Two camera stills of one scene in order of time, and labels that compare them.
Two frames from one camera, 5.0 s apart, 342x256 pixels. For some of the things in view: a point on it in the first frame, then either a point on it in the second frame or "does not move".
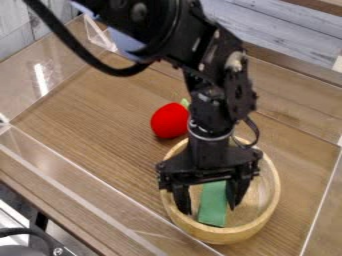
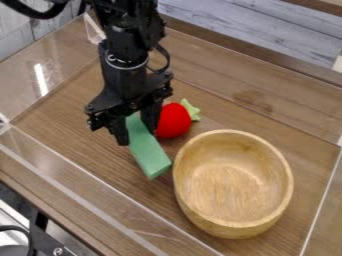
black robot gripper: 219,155 -> 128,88
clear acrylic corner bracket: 97,35 does not move
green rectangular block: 211,212 -> 145,146
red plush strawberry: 168,119 does not move
